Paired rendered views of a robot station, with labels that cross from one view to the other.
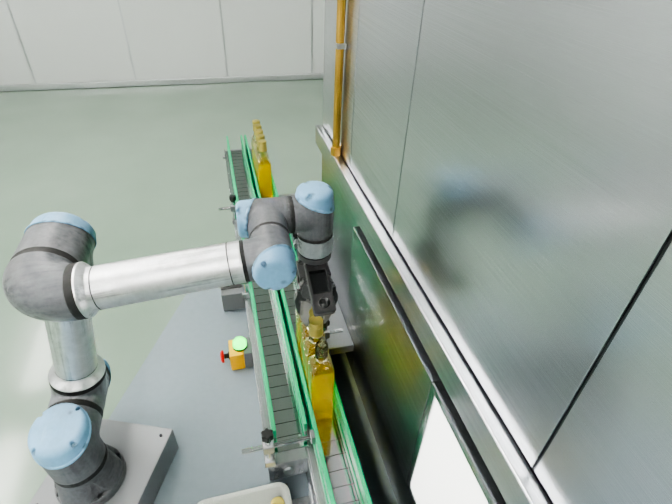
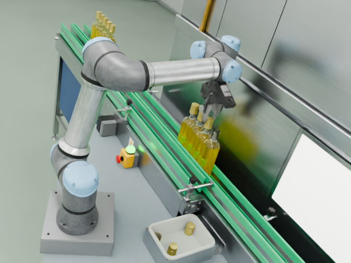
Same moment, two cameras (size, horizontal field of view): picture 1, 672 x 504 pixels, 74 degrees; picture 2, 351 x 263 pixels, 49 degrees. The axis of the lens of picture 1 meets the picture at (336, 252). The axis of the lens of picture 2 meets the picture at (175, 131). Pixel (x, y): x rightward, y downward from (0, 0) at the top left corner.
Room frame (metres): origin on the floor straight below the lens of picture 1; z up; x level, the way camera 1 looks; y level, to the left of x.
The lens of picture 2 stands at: (-0.51, 0.71, 1.91)
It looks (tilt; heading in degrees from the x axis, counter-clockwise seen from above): 31 degrees down; 337
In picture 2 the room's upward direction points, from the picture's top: 16 degrees clockwise
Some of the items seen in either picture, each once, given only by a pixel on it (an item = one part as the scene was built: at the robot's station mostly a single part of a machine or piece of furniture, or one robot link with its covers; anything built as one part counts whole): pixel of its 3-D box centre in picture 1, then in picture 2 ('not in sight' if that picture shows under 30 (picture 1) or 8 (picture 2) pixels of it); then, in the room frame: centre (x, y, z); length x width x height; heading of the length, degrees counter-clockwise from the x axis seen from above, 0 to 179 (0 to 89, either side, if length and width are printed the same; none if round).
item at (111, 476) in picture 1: (85, 469); (78, 209); (0.51, 0.56, 0.88); 0.15 x 0.15 x 0.10
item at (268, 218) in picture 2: not in sight; (269, 220); (0.38, -0.15, 0.94); 0.07 x 0.04 x 0.13; 106
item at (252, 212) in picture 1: (265, 221); (209, 53); (0.73, 0.14, 1.45); 0.11 x 0.11 x 0.08; 14
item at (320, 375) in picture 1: (320, 385); (206, 159); (0.70, 0.02, 0.99); 0.06 x 0.06 x 0.21; 15
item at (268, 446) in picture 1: (278, 445); (194, 188); (0.56, 0.11, 0.95); 0.17 x 0.03 x 0.12; 106
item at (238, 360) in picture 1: (240, 354); (128, 157); (0.95, 0.29, 0.79); 0.07 x 0.07 x 0.07; 16
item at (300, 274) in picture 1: (314, 269); (214, 87); (0.78, 0.05, 1.29); 0.09 x 0.08 x 0.12; 14
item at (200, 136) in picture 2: (315, 367); (199, 151); (0.75, 0.04, 0.99); 0.06 x 0.06 x 0.21; 17
